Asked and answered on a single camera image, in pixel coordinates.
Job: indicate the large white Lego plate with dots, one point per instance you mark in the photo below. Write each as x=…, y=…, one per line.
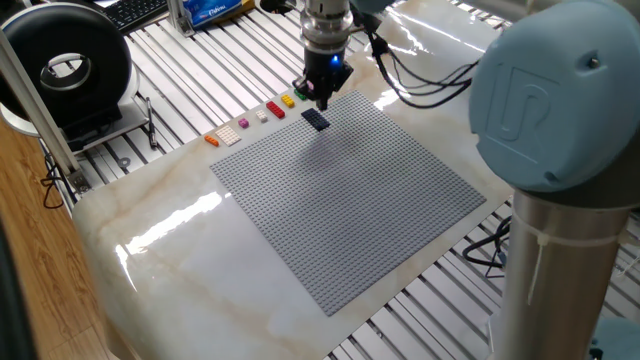
x=228, y=135

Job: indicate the black keyboard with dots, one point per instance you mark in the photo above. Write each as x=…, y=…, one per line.
x=135, y=12

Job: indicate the marble pattern board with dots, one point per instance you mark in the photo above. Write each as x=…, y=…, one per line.
x=200, y=280

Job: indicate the small white Lego brick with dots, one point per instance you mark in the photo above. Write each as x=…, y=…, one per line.
x=261, y=116

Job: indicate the silver device base plate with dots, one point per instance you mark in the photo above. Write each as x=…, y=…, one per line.
x=131, y=120

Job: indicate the red Lego brick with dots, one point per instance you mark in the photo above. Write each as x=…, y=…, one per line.
x=275, y=110

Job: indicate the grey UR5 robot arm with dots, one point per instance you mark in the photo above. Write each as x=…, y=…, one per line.
x=560, y=280

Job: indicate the green Lego brick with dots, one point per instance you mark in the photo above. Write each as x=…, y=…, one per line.
x=299, y=95

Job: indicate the aluminium frame profile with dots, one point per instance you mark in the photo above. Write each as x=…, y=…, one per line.
x=30, y=100

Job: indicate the grey Lego baseplate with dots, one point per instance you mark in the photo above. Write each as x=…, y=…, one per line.
x=345, y=205

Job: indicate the white zip tie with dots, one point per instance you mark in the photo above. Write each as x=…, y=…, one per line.
x=542, y=237

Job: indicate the dark navy Lego plate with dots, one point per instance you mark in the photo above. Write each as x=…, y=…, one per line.
x=316, y=120

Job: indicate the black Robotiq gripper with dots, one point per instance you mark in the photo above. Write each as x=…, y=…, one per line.
x=327, y=70

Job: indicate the yellow Lego brick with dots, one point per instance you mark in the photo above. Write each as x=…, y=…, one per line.
x=288, y=101

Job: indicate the dark blurred foreground object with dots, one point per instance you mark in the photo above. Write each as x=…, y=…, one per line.
x=12, y=310

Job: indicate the short aluminium post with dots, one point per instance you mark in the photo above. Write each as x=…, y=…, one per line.
x=180, y=20

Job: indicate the blue tissue pack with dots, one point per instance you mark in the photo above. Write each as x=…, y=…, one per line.
x=210, y=12

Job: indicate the metal washer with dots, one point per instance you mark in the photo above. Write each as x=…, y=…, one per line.
x=119, y=163

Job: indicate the orange Lego brick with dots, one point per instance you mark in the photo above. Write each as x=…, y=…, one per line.
x=211, y=140

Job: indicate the small magenta Lego brick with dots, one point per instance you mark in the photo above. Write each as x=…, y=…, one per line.
x=243, y=123

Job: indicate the silver corner bracket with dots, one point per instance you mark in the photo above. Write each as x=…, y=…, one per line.
x=80, y=181

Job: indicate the small black object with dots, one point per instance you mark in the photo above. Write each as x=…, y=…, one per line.
x=277, y=6

